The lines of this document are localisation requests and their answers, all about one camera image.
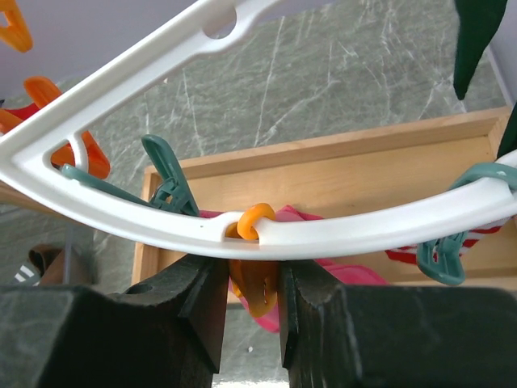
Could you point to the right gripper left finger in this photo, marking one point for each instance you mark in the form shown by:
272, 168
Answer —
165, 331

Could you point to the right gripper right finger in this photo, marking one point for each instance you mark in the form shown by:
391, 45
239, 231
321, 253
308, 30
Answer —
337, 335

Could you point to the red white striped sock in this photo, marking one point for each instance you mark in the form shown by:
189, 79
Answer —
458, 244

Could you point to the white round clip hanger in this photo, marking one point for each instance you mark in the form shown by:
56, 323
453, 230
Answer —
204, 28

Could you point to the dark green sock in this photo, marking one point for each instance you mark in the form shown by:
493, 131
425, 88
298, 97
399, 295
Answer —
479, 20

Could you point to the clear plastic bin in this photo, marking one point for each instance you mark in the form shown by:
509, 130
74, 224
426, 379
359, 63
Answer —
22, 229

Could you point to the teal clothes peg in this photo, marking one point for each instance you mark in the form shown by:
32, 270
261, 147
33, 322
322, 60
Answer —
439, 259
173, 193

